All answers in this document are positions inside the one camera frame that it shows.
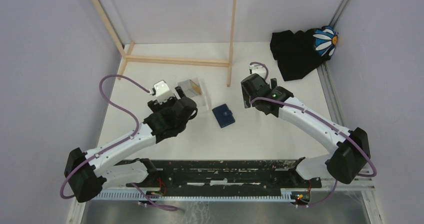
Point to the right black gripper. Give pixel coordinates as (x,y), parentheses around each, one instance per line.
(246,99)

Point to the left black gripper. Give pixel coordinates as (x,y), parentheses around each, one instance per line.
(156,107)

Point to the wooden frame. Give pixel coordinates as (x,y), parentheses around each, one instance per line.
(127,55)

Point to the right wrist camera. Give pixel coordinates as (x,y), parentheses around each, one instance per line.
(259,68)

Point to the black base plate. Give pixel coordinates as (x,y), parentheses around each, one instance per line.
(225,178)

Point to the blue leather card holder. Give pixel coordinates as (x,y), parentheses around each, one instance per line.
(223,115)

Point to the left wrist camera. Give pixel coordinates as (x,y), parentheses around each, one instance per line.
(161,92)

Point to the white slotted cable duct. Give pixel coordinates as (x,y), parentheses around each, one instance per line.
(283,196)

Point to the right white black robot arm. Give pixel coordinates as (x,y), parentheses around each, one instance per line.
(348,150)

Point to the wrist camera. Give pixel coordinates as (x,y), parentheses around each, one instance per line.
(259,68)
(161,92)

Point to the clear plastic card box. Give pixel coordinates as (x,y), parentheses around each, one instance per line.
(203,102)

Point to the silver credit card stack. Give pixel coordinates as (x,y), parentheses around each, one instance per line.
(190,87)

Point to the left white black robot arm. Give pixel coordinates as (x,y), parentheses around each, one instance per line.
(89,172)

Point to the black cloth with daisy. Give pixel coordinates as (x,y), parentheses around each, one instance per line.
(299,53)

